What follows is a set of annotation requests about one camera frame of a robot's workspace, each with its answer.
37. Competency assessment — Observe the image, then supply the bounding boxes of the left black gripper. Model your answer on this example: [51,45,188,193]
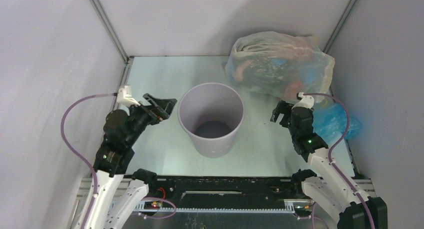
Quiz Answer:
[126,92,178,146]

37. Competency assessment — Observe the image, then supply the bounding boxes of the grey plastic trash bin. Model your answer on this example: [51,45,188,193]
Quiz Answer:
[177,82,245,159]

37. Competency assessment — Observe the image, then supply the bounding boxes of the grey toothed cable duct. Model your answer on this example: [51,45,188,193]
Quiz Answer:
[135,200,314,216]

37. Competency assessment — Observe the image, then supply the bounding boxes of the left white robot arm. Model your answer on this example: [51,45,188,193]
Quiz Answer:
[74,92,177,229]

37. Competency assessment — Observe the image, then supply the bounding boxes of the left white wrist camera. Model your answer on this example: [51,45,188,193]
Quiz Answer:
[116,85,141,108]

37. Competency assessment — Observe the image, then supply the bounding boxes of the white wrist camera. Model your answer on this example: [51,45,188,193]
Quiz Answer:
[292,92,315,110]
[116,85,141,108]

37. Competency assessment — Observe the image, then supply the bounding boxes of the aluminium frame post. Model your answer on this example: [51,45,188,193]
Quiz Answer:
[323,0,359,54]
[89,0,129,63]

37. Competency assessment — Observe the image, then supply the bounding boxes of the blue plastic trash bag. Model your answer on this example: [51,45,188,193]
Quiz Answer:
[312,103,347,144]

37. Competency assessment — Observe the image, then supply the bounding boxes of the left aluminium frame post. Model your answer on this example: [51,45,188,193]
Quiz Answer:
[89,0,129,63]

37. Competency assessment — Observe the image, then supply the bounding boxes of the right aluminium frame post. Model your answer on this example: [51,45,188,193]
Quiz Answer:
[323,0,359,54]

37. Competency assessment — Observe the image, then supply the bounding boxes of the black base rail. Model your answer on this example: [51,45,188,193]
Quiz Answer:
[124,170,311,212]

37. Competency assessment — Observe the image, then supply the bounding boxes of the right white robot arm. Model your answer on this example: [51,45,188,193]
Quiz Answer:
[270,96,389,229]

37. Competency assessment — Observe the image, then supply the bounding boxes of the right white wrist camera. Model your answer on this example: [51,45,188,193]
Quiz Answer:
[292,92,315,110]

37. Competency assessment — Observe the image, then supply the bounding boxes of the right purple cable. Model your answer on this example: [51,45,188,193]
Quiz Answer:
[302,92,377,229]

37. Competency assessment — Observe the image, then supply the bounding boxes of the clear full trash bag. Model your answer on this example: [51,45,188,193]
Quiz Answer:
[224,31,335,102]

